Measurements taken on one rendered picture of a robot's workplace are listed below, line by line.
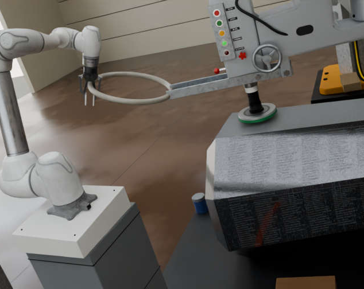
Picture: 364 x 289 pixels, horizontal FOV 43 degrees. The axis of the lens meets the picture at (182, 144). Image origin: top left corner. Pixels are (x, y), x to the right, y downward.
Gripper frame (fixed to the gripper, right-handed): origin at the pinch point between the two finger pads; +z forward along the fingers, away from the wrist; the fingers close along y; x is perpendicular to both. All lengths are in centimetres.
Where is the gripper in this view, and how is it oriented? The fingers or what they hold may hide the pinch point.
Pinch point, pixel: (89, 99)
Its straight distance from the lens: 269.8
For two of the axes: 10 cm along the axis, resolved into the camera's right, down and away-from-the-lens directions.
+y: 9.8, 0.5, 1.7
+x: -1.3, -4.5, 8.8
